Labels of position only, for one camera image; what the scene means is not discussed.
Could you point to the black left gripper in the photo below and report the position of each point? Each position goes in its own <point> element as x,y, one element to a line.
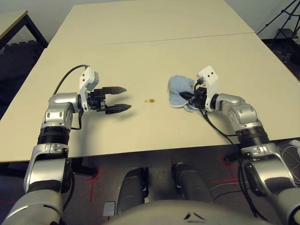
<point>97,100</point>

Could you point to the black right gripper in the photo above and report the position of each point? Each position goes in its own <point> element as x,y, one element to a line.
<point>201,98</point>

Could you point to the blue terry rag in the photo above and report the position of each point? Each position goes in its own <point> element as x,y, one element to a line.
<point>178,84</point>

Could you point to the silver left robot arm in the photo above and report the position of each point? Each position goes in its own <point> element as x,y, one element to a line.
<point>56,131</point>

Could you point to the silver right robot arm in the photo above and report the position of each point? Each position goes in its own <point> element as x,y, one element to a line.
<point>248,122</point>

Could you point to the single brown liquid spot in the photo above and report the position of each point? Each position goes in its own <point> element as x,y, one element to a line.
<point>152,101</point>

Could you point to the short red floor tape strip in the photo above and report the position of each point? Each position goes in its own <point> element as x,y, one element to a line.
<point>171,160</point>

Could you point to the black table leg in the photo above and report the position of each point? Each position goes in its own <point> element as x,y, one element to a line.
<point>84,167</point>
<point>230,158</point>

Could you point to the grey robot right leg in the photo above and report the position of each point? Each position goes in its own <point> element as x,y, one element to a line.
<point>192,185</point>

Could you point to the grey robot leg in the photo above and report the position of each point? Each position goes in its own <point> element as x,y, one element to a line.
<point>131,189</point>
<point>192,185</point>

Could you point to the red floor tape cross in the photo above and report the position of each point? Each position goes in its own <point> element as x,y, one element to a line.
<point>92,185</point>

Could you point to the grey robot left leg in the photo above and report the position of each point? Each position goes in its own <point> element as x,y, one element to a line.
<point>131,189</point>

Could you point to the black foam floor mat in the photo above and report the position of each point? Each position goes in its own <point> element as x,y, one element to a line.
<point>283,56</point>
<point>16,70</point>

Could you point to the small grey box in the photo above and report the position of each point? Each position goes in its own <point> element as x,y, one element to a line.
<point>109,208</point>

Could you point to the grey robot torso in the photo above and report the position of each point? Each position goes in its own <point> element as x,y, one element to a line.
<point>164,213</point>

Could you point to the black step stool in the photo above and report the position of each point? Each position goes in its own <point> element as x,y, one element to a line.
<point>287,34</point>

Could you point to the black tripod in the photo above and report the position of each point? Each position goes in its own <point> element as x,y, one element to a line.
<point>287,14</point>

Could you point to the side table black legs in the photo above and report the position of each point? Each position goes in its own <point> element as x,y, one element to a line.
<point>11,23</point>

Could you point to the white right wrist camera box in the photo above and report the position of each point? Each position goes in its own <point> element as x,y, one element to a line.
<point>209,78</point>

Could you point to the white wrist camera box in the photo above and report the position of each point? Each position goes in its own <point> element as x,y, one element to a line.
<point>90,77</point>
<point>209,78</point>

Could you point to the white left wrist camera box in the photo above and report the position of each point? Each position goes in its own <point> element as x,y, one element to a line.
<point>90,77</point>

